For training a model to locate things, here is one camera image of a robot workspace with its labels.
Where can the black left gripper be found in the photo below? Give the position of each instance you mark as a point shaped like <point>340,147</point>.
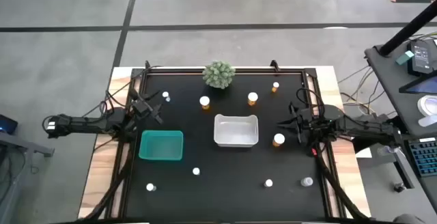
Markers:
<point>140,107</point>

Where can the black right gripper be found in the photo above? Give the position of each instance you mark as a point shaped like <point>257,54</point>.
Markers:
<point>309,123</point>

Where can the small clear white-capped bottle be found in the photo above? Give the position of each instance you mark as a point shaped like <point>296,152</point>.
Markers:
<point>165,94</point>
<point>268,183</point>
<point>150,186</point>

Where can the amber white-capped pill bottle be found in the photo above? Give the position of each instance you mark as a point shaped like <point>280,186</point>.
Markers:
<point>279,138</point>
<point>204,100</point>
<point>252,96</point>

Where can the small amber pill bottle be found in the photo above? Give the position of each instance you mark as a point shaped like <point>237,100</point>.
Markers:
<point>275,85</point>

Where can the clear frosted-cap pill bottle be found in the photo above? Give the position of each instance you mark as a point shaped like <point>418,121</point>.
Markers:
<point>306,182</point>

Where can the clear bottle red white capsules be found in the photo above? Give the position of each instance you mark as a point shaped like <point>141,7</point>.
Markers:
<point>196,171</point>

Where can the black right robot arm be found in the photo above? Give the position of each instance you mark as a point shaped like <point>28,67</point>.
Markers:
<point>358,126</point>

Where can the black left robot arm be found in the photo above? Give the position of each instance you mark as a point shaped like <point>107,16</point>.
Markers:
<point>85,123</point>

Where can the teal plastic bin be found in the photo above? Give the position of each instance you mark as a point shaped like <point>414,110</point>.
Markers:
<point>160,145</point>

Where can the white plastic bin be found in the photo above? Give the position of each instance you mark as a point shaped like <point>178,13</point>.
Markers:
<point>235,132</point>

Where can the green artificial succulent plant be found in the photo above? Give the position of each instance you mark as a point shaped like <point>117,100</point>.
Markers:
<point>218,74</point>

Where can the clear plastic water bottle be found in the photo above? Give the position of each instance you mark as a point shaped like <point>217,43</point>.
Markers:
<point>385,149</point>

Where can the grey side table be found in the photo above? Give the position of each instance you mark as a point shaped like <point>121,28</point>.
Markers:
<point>389,80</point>

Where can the black caster wheel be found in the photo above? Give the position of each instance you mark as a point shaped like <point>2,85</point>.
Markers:
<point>399,187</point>

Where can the small teal box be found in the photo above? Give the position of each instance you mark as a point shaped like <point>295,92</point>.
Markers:
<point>405,57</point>

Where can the dark laptop screen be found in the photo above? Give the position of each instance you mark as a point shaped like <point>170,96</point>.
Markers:
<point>425,85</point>

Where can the white round object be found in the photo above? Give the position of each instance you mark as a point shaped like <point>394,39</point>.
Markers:
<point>428,104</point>

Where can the backlit computer keyboard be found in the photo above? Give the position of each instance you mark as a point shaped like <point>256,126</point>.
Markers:
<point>425,157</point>

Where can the grey metal desk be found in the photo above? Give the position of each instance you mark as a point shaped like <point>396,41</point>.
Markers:
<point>20,142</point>

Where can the black tablet device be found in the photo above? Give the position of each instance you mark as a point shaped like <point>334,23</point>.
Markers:
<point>421,56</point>

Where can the black pole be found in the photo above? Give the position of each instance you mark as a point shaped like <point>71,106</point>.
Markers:
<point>406,31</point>

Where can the black device with blue light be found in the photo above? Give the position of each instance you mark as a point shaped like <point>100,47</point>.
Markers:
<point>7,125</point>

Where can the black metal table frame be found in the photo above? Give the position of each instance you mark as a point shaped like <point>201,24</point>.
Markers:
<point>256,70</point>

